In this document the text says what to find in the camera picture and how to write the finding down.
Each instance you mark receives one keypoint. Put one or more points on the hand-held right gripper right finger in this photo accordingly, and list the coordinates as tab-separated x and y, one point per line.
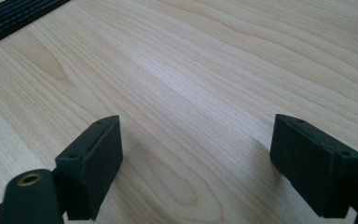
313	168

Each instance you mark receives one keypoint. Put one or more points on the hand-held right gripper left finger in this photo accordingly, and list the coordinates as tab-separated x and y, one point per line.
90	165

